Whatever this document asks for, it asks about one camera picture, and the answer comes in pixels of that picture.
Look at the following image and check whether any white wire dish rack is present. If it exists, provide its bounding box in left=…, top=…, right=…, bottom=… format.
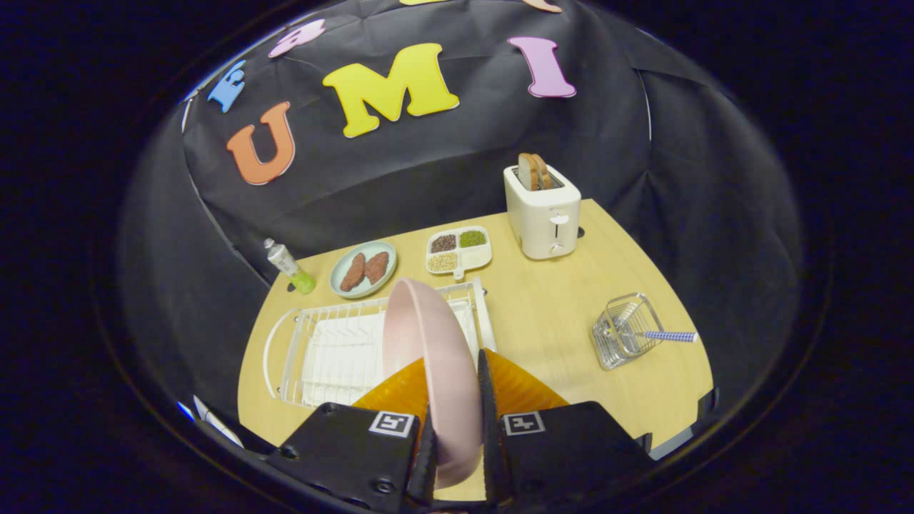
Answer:
left=263, top=278, right=498, bottom=409

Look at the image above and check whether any blue checked handle spoon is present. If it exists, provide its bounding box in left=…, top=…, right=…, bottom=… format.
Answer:
left=603, top=325, right=699, bottom=345

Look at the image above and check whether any white toaster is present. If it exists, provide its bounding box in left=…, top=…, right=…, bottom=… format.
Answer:
left=503, top=163, right=582, bottom=261

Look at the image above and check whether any white drain mat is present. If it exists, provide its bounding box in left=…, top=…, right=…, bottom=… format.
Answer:
left=301, top=307, right=479, bottom=406

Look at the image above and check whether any white divided grain dish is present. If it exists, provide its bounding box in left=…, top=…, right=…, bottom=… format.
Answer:
left=426, top=226, right=493, bottom=281

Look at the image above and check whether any metal wire basket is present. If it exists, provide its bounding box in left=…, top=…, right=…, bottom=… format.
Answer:
left=591, top=292, right=666, bottom=371

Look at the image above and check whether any light green plate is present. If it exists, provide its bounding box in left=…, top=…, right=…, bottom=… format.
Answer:
left=330, top=241, right=398, bottom=299

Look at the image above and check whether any pink plate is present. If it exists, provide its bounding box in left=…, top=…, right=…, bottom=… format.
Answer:
left=382, top=278, right=485, bottom=490

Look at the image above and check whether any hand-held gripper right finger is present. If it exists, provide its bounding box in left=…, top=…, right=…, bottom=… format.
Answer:
left=476, top=348, right=654, bottom=508

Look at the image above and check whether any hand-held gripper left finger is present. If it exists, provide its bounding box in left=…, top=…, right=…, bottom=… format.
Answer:
left=268, top=357, right=438, bottom=509

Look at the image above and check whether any green dish soap bottle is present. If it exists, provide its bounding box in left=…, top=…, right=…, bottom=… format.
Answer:
left=263, top=238, right=316, bottom=295

